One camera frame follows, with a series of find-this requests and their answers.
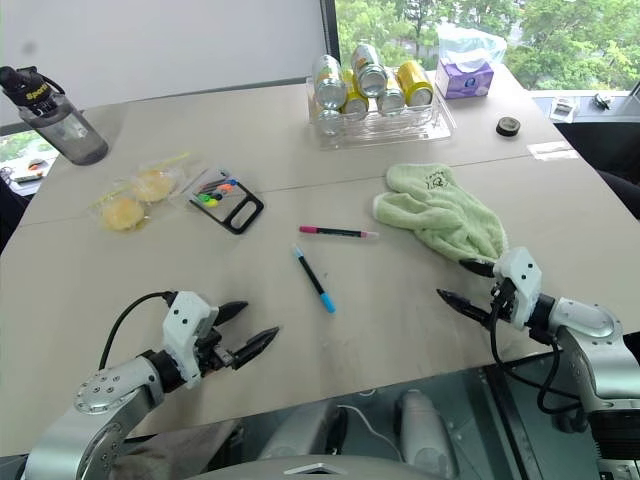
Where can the clear plastic can tray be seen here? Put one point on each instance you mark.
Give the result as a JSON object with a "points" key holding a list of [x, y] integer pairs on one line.
{"points": [[400, 127]]}

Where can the yellow-green plastic object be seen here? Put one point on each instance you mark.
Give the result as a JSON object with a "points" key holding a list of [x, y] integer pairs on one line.
{"points": [[208, 202]]}

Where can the silver robot torso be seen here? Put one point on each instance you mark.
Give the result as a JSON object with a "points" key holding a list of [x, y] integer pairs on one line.
{"points": [[310, 468]]}

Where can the white plastic bag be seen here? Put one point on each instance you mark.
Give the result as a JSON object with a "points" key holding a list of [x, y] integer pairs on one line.
{"points": [[470, 42]]}

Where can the bagged round yellow bun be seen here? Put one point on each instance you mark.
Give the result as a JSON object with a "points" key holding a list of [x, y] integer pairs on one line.
{"points": [[121, 213], [151, 185]]}

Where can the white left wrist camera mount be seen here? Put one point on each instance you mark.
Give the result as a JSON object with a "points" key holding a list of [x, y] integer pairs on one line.
{"points": [[185, 320]]}

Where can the blue capped black pen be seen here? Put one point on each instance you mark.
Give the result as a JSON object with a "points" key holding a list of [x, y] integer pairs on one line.
{"points": [[313, 278]]}

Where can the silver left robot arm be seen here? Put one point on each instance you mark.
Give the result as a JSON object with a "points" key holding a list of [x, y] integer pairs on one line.
{"points": [[107, 395]]}

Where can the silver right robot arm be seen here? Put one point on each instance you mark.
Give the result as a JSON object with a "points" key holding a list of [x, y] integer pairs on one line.
{"points": [[595, 350]]}

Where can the pack of coloured markers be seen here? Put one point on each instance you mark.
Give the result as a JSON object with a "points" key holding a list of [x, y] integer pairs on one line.
{"points": [[239, 212]]}

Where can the pink capped black pen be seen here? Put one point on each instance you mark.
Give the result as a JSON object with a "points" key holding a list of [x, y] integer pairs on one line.
{"points": [[336, 231]]}

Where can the orange plastic object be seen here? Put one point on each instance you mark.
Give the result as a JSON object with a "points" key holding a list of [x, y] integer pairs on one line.
{"points": [[226, 188]]}

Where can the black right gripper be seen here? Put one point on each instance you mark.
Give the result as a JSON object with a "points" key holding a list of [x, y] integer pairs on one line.
{"points": [[505, 300]]}

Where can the grey sports water bottle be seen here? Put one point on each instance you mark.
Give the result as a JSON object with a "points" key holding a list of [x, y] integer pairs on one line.
{"points": [[60, 125]]}

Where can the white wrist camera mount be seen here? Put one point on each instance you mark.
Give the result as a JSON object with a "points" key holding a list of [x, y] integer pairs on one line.
{"points": [[522, 280], [185, 320]]}

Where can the purple tissue box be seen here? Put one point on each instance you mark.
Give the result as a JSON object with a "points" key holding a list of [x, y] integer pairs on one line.
{"points": [[462, 80]]}

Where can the black tape roll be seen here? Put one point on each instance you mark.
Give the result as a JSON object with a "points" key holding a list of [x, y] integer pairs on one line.
{"points": [[508, 125]]}

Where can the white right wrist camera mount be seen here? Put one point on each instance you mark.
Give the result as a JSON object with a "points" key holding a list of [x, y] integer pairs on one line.
{"points": [[522, 280]]}

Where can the light green towel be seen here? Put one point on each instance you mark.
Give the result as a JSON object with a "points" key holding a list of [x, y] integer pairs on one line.
{"points": [[440, 212]]}

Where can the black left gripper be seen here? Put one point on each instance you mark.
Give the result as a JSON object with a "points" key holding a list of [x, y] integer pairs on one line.
{"points": [[212, 352]]}

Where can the clear plastic wrapper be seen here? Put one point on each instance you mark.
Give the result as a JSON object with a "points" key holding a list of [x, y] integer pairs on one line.
{"points": [[552, 150]]}

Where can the grey rounded robot leg part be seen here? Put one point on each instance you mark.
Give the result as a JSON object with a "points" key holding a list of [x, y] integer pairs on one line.
{"points": [[305, 427], [425, 430]]}

